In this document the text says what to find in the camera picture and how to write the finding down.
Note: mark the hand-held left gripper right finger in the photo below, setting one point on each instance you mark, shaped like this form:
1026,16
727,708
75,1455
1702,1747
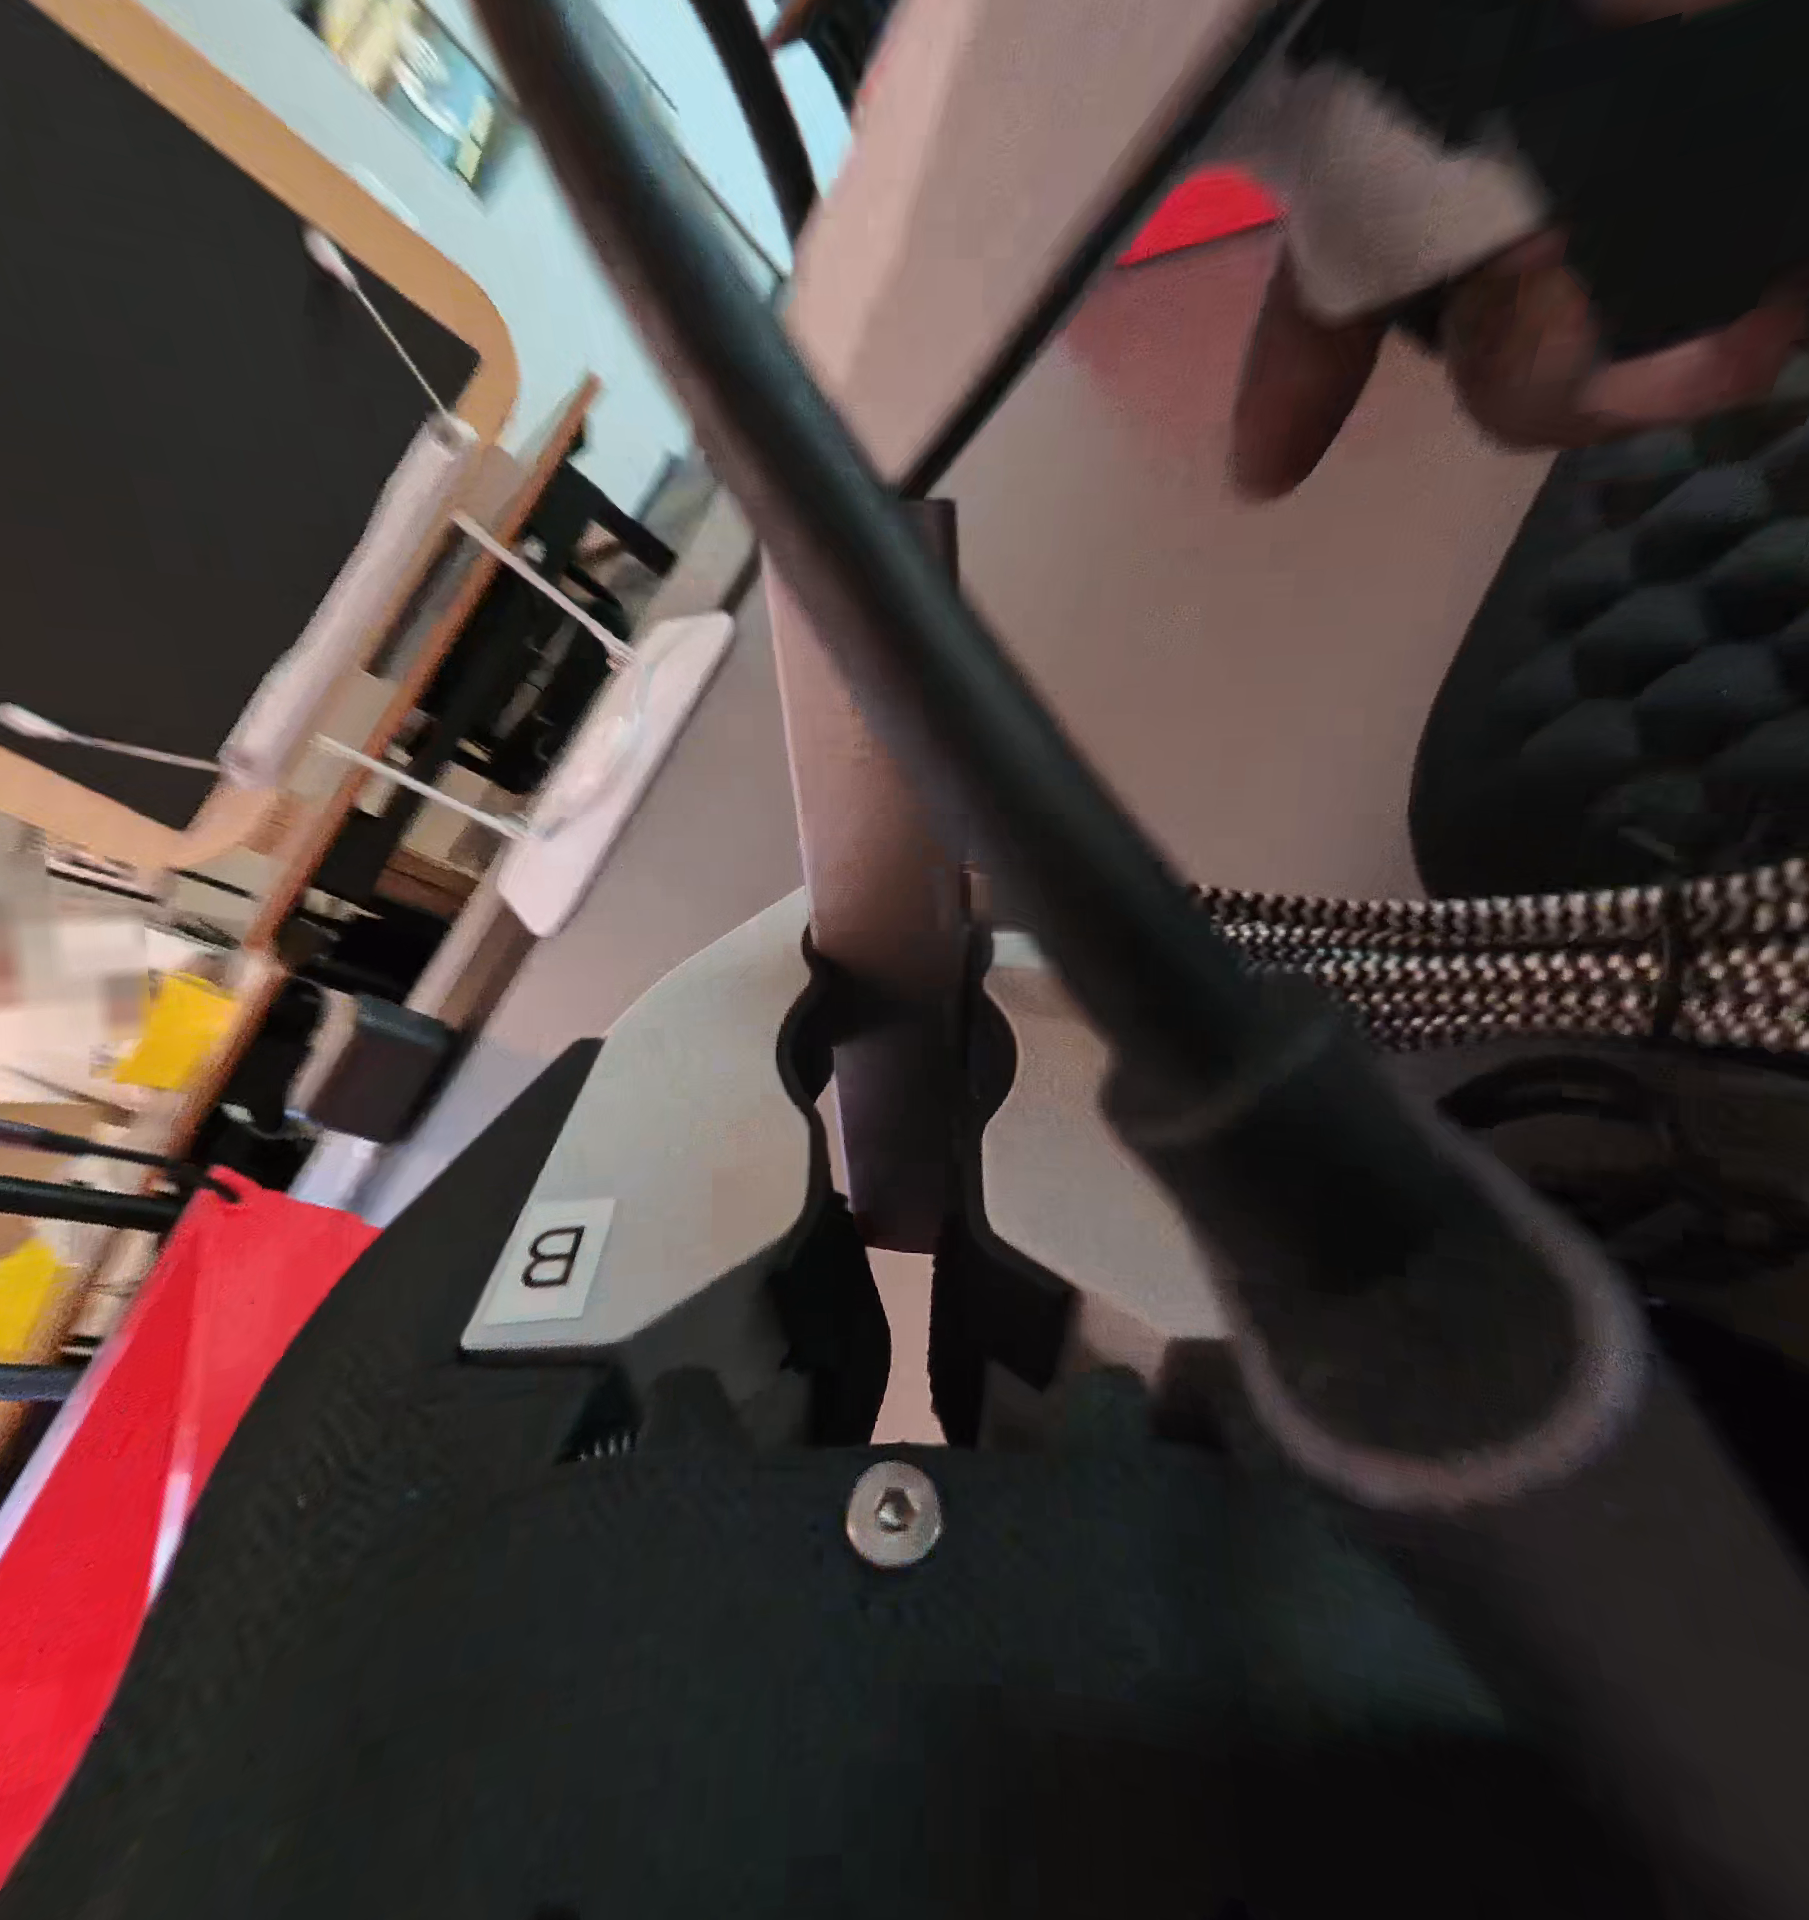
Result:
1070,1185

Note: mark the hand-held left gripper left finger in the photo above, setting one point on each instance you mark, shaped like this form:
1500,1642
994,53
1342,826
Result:
665,1110

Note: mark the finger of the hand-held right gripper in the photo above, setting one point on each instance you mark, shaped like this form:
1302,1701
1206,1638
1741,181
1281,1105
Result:
995,181

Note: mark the grey slim metal device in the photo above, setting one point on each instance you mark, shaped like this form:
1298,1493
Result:
868,930

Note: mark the person's right hand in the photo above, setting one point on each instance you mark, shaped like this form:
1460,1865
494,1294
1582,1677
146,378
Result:
1520,374

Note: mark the red flat object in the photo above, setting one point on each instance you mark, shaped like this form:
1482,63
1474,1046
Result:
1198,218

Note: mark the small black box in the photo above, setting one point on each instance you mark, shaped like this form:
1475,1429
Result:
379,1072

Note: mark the wood-edged background table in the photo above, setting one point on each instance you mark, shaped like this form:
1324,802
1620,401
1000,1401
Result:
283,901

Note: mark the yellow box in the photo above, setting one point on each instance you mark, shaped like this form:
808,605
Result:
13,1299
176,1035

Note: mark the black quilted cushion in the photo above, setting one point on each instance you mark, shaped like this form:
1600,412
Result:
1670,674

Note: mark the red cloth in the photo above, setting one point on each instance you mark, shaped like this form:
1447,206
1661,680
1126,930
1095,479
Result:
94,1501

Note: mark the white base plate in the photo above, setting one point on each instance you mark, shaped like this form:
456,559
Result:
618,764

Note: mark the framed wall picture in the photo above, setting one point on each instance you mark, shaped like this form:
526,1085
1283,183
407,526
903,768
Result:
433,90

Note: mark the black panel with wooden frame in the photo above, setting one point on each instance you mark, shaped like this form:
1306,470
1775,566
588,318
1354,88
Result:
169,451

